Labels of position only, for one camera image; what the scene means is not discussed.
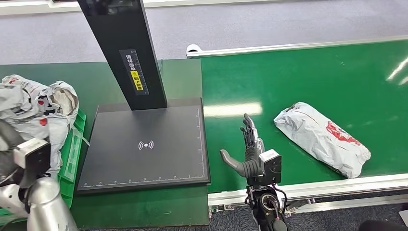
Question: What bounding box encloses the aluminium conveyor rail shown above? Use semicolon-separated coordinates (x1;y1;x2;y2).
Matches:
207;173;408;207
186;35;408;59

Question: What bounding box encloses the white wall ledge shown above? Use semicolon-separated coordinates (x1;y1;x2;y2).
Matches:
0;0;281;16

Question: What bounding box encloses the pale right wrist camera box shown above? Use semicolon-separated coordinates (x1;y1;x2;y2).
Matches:
258;149;283;185

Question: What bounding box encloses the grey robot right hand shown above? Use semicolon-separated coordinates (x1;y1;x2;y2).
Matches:
220;113;265;179

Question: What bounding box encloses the green conveyor belt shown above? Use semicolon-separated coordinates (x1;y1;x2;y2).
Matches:
201;39;408;193

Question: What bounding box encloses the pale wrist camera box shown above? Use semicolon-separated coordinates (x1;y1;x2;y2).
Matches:
258;149;283;185
13;138;51;189

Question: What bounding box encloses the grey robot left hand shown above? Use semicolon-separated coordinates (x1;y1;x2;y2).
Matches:
0;119;25;186

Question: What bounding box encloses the green plastic crate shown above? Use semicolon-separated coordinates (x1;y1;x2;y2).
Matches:
0;108;87;224

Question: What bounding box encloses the torn open grey parcel bag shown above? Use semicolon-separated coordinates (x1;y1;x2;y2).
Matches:
30;80;80;179

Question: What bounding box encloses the small metal clamp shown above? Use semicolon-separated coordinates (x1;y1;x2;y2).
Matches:
209;205;235;214

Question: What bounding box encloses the black yellow label sticker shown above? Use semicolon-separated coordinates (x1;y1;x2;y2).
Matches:
119;49;150;96

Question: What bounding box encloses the long grey parcel bag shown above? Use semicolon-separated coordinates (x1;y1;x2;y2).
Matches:
273;102;372;179

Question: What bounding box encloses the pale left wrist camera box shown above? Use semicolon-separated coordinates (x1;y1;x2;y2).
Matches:
13;138;51;189

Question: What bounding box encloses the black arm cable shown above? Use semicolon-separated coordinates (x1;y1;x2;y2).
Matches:
272;185;288;218

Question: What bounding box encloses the grey metal bracket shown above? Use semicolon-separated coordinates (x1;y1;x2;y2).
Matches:
285;198;316;214

